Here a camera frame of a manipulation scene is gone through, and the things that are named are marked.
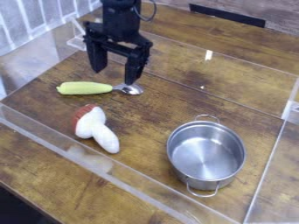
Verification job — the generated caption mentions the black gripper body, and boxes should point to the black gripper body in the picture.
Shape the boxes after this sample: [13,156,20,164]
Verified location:
[81,0,155,58]

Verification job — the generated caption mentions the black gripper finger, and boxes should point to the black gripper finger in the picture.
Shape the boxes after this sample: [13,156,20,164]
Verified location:
[85,40,108,73]
[125,46,149,85]

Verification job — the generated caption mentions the white red plush mushroom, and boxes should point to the white red plush mushroom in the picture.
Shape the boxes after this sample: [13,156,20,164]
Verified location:
[72,104,120,154]

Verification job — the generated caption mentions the silver metal pot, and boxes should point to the silver metal pot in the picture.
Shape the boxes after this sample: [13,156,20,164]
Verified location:
[165,115,247,198]

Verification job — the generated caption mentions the clear acrylic triangle stand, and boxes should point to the clear acrylic triangle stand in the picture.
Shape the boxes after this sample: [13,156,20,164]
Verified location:
[67,19,87,52]

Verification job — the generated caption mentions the black bar on table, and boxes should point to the black bar on table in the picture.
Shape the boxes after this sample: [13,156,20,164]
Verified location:
[189,3,267,28]

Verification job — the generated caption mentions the black cable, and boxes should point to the black cable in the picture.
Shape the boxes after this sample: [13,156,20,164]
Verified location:
[132,0,157,23]

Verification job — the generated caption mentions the yellow handled metal spoon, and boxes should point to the yellow handled metal spoon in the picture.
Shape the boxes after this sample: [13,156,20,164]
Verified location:
[56,81,144,95]

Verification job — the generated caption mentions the clear acrylic wall panel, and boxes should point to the clear acrylic wall panel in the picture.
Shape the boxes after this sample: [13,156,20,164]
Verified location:
[244,78,299,224]

